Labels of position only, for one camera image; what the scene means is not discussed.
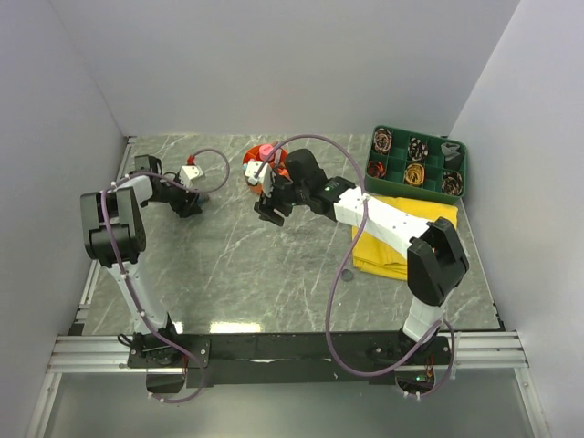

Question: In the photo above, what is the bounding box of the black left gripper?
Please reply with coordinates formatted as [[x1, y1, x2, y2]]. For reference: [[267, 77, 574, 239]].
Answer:
[[148, 172, 203, 217]]

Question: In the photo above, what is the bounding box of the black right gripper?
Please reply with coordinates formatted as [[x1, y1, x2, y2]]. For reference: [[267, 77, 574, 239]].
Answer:
[[255, 171, 309, 228]]

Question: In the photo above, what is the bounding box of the pink tube of crayons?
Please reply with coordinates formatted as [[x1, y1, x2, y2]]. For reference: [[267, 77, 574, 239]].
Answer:
[[257, 143, 274, 161]]

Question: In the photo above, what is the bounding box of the small grey round lid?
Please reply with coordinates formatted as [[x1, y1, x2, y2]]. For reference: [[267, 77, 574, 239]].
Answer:
[[341, 269, 354, 282]]

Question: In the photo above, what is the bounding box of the blue grey cylinder cap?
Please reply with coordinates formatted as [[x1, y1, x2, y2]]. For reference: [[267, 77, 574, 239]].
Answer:
[[197, 193, 210, 205]]

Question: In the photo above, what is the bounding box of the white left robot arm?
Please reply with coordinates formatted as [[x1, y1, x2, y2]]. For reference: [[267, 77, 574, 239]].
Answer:
[[80, 155, 208, 367]]

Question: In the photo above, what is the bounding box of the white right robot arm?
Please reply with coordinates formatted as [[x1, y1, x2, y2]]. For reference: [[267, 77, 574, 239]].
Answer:
[[245, 149, 469, 363]]

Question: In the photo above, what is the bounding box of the orange round desk organizer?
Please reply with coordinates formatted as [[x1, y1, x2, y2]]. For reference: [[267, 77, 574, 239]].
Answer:
[[242, 144, 289, 195]]

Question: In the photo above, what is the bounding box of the orange navy rolled tie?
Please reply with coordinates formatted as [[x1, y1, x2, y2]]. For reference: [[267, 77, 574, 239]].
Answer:
[[367, 161, 386, 179]]

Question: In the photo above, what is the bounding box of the brown patterned rolled tie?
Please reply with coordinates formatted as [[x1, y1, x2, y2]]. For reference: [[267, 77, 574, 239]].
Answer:
[[372, 128, 392, 154]]

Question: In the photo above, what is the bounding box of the green compartment tray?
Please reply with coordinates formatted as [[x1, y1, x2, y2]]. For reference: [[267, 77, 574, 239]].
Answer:
[[364, 125, 467, 205]]

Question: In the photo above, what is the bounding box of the yellow folded cloth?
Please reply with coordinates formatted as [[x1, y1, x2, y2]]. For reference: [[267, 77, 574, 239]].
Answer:
[[352, 196, 458, 281]]

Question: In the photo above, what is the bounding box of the yellow rolled tie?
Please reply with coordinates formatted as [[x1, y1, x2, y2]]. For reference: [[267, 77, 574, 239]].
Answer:
[[404, 162, 425, 187]]

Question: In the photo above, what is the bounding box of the black floral rolled tie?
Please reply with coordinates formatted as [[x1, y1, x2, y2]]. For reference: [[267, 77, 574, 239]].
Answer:
[[408, 137, 429, 162]]

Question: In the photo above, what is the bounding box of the dark patterned rolled tie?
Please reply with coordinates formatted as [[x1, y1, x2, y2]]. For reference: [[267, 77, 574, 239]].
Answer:
[[442, 171, 464, 196]]

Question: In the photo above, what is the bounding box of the grey rolled item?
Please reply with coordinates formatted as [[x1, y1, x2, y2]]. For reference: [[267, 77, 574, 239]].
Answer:
[[441, 142, 464, 170]]

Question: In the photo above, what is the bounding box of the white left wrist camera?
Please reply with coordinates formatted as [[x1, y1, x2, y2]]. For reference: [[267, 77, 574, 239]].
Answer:
[[179, 154, 204, 189]]

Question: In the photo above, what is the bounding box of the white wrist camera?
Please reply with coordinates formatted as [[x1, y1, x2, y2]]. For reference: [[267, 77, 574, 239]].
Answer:
[[179, 154, 204, 189], [245, 160, 274, 197]]

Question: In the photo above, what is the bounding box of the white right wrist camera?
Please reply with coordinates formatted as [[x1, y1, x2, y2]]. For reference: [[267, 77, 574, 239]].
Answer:
[[245, 160, 274, 197]]

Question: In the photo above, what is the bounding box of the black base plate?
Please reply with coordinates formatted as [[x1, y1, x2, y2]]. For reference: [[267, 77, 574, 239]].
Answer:
[[127, 331, 452, 388]]

